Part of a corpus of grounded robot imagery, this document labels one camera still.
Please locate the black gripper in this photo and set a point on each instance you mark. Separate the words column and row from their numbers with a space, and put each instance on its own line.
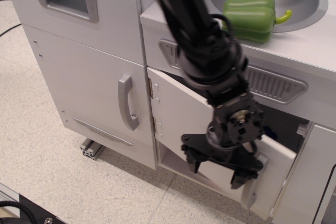
column 198, row 149

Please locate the white cabinet door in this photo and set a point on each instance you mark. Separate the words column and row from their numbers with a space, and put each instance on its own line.
column 179, row 110
column 310, row 193

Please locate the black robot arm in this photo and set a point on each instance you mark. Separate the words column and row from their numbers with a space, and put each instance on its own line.
column 211, row 60

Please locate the white toy kitchen cabinet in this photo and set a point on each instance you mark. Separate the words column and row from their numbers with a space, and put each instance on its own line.
column 308, row 55

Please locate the blue toy grapes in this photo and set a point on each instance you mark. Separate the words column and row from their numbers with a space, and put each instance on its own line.
column 270, row 133

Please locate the grey vent panel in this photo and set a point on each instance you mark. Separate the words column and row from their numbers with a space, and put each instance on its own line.
column 263, row 83

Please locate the silver fridge emblem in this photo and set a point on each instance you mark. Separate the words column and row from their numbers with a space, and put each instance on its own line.
column 103, row 133

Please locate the aluminium extrusion foot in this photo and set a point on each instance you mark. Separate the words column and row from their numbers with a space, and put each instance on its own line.
column 91, row 149

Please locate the green toy bell pepper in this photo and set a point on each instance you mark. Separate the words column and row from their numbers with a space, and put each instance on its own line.
column 253, row 20

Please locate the white toy fridge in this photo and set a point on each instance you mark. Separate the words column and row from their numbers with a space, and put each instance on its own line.
column 82, row 62

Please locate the grey fridge door handle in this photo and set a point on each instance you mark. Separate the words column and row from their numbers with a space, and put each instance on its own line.
column 124, row 87

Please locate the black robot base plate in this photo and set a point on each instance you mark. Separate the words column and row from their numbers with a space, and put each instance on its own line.
column 26, row 211

